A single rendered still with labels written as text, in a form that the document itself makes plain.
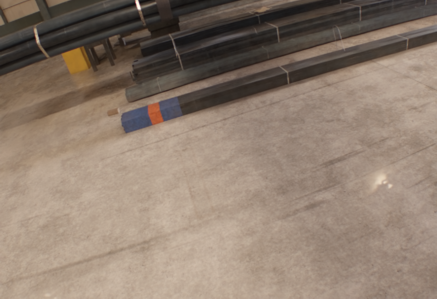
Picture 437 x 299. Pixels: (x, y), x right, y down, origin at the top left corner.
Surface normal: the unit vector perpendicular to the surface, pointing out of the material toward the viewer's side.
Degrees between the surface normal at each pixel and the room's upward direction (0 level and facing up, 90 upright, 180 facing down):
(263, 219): 0
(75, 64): 90
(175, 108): 90
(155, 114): 90
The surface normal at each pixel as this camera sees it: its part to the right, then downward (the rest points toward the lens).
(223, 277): -0.22, -0.82
